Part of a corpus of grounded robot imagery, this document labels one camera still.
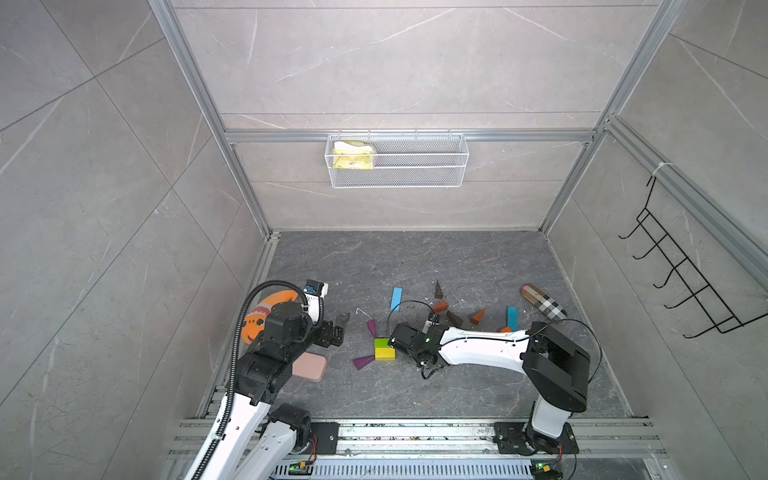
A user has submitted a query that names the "yellow block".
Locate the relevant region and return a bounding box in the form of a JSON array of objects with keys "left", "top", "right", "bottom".
[{"left": 375, "top": 347, "right": 396, "bottom": 361}]

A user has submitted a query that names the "light blue long block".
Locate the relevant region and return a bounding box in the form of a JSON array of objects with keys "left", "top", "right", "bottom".
[{"left": 390, "top": 287, "right": 403, "bottom": 312}]

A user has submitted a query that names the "green block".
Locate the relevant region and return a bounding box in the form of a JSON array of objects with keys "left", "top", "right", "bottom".
[{"left": 374, "top": 338, "right": 392, "bottom": 351}]

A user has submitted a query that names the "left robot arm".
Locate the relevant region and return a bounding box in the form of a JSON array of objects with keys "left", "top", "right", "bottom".
[{"left": 185, "top": 301, "right": 350, "bottom": 479}]

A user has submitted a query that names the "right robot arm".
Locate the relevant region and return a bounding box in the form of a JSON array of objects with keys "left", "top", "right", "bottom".
[{"left": 388, "top": 322, "right": 591, "bottom": 456}]

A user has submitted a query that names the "pink rounded case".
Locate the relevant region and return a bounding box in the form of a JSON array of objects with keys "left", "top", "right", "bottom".
[{"left": 292, "top": 352, "right": 328, "bottom": 383}]

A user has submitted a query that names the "brown wedge flat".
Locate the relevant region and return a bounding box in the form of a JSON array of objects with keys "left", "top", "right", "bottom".
[{"left": 446, "top": 310, "right": 464, "bottom": 328}]

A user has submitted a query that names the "orange plush fish toy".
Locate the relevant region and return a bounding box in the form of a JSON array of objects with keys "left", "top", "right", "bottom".
[{"left": 241, "top": 290, "right": 298, "bottom": 345}]

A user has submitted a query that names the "teal blue block right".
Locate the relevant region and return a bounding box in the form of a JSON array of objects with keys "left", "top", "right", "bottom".
[{"left": 507, "top": 306, "right": 519, "bottom": 331}]

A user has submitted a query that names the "plaid patterned pouch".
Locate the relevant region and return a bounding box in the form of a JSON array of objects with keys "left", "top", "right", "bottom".
[{"left": 520, "top": 284, "right": 568, "bottom": 321}]

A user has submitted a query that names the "yellow cloth in basket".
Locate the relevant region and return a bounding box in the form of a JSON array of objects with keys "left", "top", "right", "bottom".
[{"left": 331, "top": 140, "right": 377, "bottom": 170}]

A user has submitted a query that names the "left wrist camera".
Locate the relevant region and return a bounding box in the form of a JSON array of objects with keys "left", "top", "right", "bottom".
[{"left": 304, "top": 279, "right": 328, "bottom": 324}]

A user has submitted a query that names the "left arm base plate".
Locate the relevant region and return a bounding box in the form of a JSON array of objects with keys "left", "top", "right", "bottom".
[{"left": 311, "top": 422, "right": 340, "bottom": 456}]

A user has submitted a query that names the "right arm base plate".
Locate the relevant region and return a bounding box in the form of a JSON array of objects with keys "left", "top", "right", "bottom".
[{"left": 493, "top": 421, "right": 579, "bottom": 456}]

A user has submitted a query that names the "white wire mesh basket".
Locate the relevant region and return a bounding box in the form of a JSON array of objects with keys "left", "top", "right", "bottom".
[{"left": 324, "top": 132, "right": 469, "bottom": 189}]

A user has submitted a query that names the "metal front rail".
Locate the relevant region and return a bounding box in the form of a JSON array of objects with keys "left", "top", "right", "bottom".
[{"left": 161, "top": 418, "right": 667, "bottom": 480}]

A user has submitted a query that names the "black wire hook rack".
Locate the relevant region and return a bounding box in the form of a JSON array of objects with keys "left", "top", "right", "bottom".
[{"left": 618, "top": 176, "right": 767, "bottom": 340}]

